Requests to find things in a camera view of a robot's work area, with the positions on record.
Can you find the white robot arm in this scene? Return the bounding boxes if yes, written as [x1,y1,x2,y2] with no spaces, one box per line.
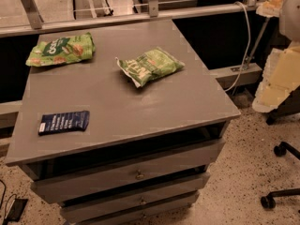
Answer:
[279,0,300,42]

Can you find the green jalapeno chip bag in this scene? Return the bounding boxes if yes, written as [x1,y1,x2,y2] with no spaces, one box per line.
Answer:
[116,47,185,88]

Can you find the green snack bag left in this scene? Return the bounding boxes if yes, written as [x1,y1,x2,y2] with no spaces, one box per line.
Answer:
[26,33,96,67]

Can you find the grey drawer cabinet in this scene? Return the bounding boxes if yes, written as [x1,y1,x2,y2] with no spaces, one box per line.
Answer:
[4,18,242,225]

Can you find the dark blue snack packet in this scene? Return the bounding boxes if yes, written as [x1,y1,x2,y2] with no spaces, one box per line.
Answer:
[38,111,90,136]

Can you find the bottom grey drawer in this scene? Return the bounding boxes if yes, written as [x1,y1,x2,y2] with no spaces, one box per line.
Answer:
[76,190,199,225]

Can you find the grey drawer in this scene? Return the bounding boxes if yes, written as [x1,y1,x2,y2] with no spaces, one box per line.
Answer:
[61,167,210,223]
[31,139,225,203]
[76,190,199,225]

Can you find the top grey drawer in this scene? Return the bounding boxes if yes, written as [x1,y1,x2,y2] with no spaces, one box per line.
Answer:
[31,139,225,203]

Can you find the middle grey drawer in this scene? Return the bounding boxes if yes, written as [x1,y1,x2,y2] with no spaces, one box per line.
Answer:
[61,167,210,223]

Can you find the torn yellow foam chair seat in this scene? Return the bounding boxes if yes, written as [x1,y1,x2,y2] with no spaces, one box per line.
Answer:
[252,42,300,113]

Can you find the grey metal railing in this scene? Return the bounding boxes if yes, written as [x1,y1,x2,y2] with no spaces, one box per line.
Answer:
[0,0,266,38]

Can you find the black office chair base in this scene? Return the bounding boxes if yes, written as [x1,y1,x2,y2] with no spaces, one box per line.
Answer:
[260,141,300,210]

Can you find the black power adapter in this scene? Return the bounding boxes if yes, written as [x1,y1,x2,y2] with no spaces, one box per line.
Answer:
[4,199,28,224]

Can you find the white cable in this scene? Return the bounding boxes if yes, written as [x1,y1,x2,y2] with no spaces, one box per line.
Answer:
[223,1,252,93]

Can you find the black floor cable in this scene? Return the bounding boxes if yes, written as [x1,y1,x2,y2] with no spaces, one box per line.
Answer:
[0,179,17,225]

